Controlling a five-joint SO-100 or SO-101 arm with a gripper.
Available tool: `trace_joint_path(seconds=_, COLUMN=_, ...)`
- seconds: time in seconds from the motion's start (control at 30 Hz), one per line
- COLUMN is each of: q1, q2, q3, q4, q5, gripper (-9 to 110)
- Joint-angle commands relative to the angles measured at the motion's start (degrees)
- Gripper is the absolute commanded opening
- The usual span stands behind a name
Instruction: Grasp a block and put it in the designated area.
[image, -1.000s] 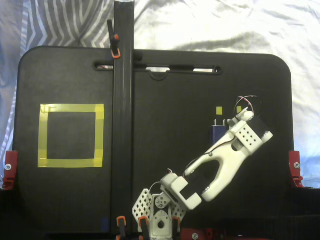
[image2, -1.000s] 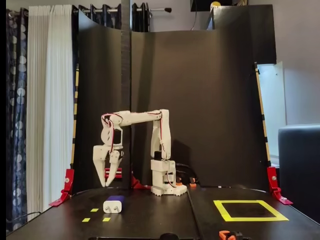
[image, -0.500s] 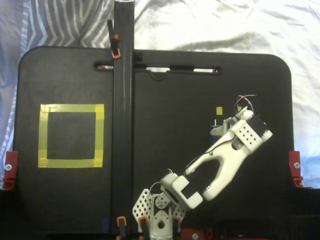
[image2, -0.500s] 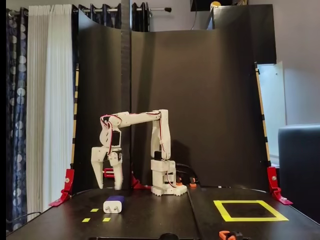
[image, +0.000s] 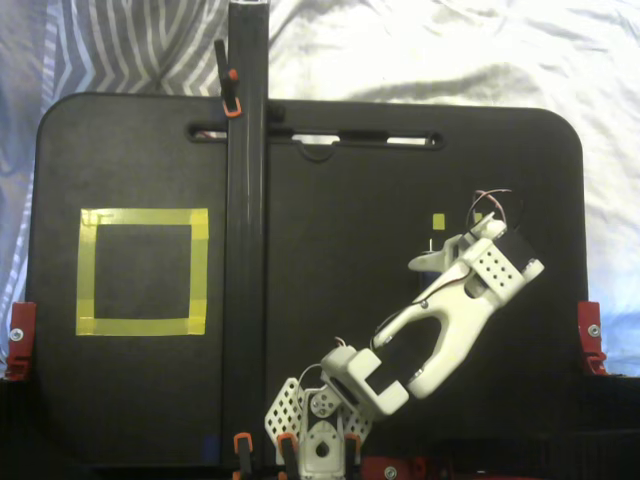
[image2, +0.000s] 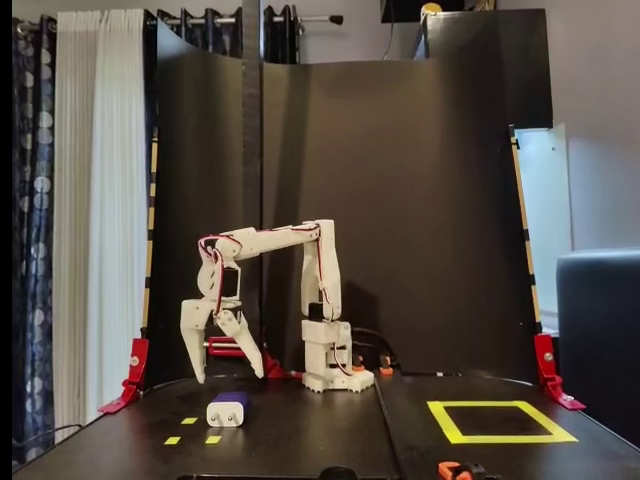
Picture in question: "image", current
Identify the yellow tape square outline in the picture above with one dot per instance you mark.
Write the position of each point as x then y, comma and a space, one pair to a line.
140, 327

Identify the small orange black clamp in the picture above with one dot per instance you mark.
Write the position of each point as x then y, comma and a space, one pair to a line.
352, 442
242, 442
285, 442

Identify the red backdrop corner bracket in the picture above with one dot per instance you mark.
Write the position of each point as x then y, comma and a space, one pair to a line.
22, 320
590, 320

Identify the white bed sheet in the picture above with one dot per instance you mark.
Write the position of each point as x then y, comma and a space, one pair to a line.
450, 50

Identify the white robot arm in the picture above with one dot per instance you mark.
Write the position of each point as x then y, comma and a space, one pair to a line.
450, 320

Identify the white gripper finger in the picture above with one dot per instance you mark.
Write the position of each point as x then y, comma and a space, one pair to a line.
440, 261

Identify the black curved backdrop board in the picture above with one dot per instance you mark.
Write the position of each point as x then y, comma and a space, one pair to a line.
620, 430

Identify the long black metal bar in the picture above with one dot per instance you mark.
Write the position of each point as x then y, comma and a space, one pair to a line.
247, 250

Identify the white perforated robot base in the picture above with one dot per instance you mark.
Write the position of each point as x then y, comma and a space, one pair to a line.
307, 440

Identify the grey striped blanket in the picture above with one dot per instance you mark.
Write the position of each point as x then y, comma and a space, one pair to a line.
125, 45

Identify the red pole base bracket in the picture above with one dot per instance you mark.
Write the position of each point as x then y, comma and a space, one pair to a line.
410, 467

